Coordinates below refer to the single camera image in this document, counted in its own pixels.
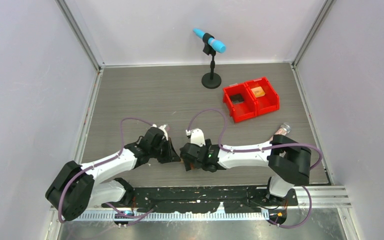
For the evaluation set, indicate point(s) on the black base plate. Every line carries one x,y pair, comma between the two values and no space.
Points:
204,199

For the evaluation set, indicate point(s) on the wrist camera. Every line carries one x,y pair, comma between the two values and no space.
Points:
196,136
164,128

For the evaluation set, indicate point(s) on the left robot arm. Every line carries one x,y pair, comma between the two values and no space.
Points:
78,187

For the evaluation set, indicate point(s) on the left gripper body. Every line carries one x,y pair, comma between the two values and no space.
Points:
157,152

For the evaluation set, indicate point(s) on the blue microphone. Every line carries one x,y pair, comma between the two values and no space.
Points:
211,44

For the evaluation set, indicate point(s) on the left red bin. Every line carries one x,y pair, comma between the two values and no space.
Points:
240,103

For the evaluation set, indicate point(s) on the red bin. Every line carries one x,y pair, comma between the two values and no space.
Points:
240,103
268,103

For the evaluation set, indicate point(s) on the orange block in bin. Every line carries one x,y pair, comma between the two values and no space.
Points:
258,92

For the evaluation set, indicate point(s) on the glitter tube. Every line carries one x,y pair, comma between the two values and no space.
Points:
284,129

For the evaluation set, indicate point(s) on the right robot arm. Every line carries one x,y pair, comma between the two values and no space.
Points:
290,162

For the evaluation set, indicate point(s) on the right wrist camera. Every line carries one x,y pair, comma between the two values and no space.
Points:
196,136

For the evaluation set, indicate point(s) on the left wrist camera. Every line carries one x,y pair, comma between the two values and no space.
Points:
164,128

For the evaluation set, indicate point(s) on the right red bin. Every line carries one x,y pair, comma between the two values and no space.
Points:
268,103

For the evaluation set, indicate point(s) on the black microphone stand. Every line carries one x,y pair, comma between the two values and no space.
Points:
210,80

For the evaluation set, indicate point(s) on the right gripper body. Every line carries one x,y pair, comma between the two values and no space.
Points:
208,144

